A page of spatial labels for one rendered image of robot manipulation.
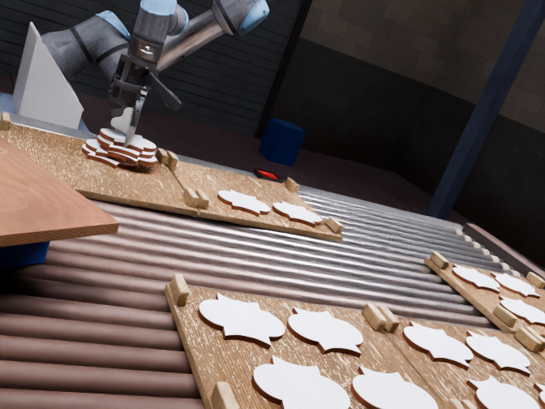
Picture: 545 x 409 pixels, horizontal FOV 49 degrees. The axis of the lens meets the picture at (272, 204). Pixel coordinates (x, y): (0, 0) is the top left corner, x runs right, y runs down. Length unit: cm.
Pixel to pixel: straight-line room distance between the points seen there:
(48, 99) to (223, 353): 115
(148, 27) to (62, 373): 87
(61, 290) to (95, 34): 110
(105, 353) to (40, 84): 113
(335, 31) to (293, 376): 656
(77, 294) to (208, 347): 22
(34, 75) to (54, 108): 11
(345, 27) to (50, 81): 578
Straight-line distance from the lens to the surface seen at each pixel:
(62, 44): 191
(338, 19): 729
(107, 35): 191
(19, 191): 93
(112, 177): 140
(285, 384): 86
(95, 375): 80
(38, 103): 185
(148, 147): 150
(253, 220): 143
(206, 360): 86
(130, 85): 146
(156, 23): 144
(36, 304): 91
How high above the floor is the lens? 140
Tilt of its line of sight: 17 degrees down
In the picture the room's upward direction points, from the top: 21 degrees clockwise
